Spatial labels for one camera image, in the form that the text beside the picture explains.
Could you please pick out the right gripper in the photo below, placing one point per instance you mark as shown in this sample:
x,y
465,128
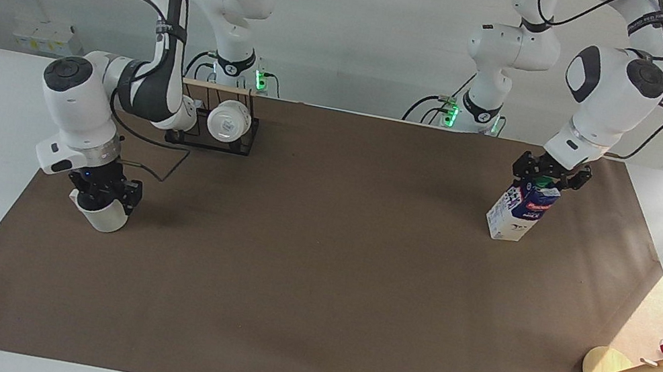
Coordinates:
x,y
95,178

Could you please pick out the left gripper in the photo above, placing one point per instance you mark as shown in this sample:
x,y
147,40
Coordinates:
x,y
554,169

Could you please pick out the white cup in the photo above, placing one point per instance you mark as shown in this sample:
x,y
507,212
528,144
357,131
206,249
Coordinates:
x,y
106,220
228,121

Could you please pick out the milk carton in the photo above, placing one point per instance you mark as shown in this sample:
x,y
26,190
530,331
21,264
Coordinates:
x,y
519,212

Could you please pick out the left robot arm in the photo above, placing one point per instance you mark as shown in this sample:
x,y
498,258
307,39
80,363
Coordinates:
x,y
608,85

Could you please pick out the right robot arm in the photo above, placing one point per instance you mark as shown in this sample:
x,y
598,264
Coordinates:
x,y
85,115

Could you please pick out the white power strip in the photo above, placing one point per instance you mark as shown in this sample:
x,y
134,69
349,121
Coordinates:
x,y
47,37

